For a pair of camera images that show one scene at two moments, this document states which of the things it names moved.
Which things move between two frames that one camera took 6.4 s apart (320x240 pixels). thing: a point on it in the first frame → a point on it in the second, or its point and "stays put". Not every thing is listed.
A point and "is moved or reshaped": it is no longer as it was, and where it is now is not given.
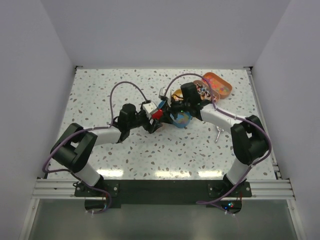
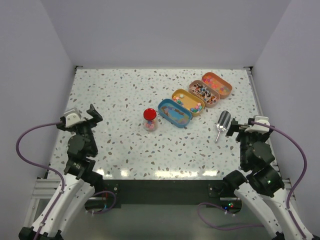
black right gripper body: (173, 107) → (245, 138)
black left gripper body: (143, 120) → (85, 129)
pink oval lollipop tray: (206, 92) stays put
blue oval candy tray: (181, 120) stays put
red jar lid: (157, 115) is moved or reshaped
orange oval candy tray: (222, 87) stays put
